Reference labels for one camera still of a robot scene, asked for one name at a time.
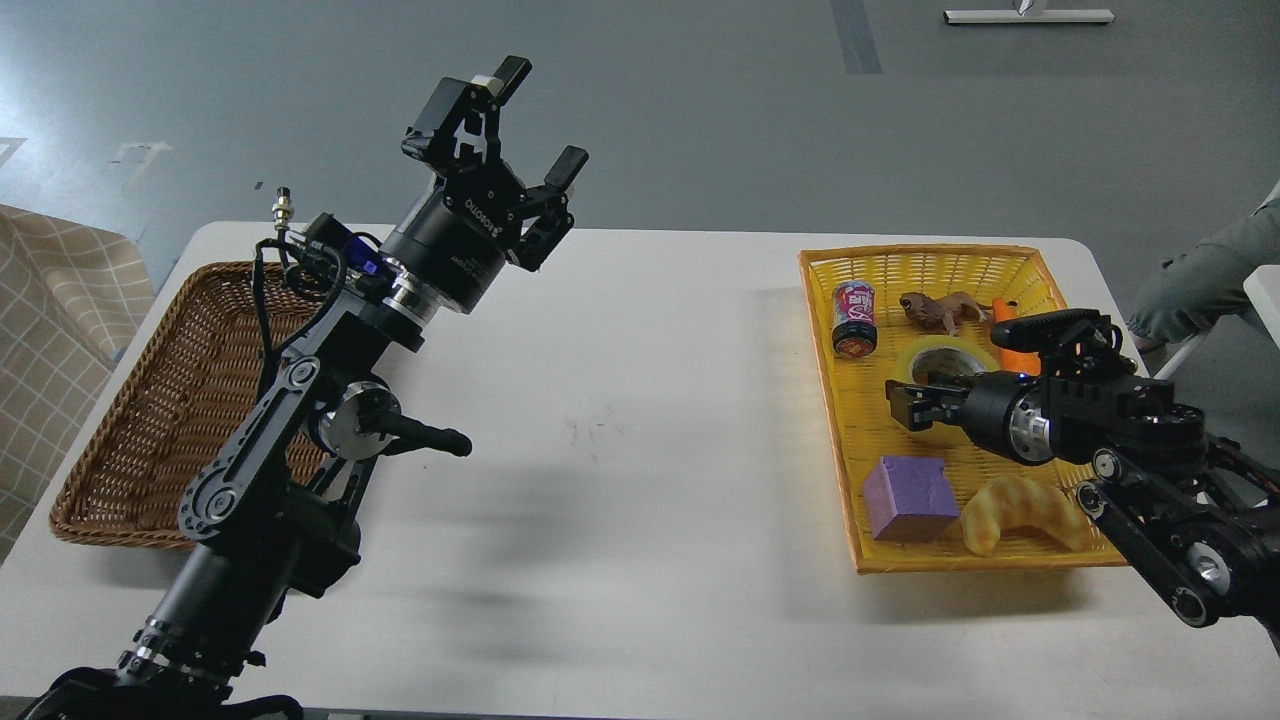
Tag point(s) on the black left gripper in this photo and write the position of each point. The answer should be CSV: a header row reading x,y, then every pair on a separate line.
x,y
477,215

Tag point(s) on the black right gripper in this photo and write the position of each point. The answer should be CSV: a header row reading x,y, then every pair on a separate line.
x,y
1000,412

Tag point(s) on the yellow tape roll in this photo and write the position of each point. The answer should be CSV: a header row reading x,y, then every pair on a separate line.
x,y
946,355

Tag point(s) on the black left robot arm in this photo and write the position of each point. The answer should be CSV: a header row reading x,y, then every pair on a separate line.
x,y
276,510

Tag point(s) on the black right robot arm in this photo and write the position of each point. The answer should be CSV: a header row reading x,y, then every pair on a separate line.
x,y
1189,511

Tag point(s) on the small soda can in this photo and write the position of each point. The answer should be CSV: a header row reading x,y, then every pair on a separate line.
x,y
854,328

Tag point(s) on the brown toy animal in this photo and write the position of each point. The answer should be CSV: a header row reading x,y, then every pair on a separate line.
x,y
945,313

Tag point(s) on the purple cube block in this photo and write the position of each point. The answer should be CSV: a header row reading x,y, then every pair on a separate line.
x,y
909,499

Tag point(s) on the yellow plastic basket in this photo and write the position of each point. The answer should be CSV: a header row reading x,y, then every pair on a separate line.
x,y
859,415

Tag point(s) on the toy croissant bread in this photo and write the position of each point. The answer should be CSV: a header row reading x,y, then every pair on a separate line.
x,y
1006,503

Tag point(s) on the person grey sleeve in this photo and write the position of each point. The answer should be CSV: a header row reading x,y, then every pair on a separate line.
x,y
1191,291

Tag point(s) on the brown wicker basket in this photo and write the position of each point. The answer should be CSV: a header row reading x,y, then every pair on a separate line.
x,y
194,384

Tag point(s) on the white bar on floor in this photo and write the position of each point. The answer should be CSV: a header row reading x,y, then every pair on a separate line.
x,y
1029,13

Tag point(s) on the beige checkered cloth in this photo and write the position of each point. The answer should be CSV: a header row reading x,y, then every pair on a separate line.
x,y
72,298

